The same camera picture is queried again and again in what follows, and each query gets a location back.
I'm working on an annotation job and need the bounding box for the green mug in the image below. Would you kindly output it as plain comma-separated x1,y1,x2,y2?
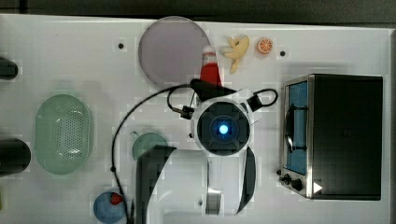
131,132,168,161

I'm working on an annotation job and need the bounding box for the black toaster oven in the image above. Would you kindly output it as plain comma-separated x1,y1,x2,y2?
277,74,383,201

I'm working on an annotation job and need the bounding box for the peeled toy banana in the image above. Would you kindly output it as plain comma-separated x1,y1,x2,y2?
220,35,250,74

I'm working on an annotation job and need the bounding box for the blue bowl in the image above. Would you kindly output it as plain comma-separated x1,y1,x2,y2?
92,191,125,224

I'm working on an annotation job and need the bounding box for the red ketchup bottle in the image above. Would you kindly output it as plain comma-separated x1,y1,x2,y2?
200,45,222,86

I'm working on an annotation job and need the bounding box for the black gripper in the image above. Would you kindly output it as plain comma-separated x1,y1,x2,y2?
190,78,235,102

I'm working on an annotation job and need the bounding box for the small red toy in bowl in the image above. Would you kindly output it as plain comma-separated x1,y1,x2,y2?
110,193,123,205

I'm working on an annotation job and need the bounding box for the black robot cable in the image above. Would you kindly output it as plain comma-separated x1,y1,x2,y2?
110,83,279,224

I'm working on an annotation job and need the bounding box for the black cylinder holder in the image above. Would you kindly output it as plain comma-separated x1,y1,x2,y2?
0,139,31,177

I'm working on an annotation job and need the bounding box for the green perforated colander basket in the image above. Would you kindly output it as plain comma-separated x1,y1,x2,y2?
34,94,92,175

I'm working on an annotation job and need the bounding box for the orange slice toy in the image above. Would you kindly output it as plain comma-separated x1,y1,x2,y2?
256,37,273,54

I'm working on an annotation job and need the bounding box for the grey round plate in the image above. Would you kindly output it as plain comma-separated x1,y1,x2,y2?
138,16,210,88

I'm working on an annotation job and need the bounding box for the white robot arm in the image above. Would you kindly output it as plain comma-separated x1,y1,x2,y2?
134,79,264,224

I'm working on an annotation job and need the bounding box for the black cylinder post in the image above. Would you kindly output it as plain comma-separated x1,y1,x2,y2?
0,57,19,80

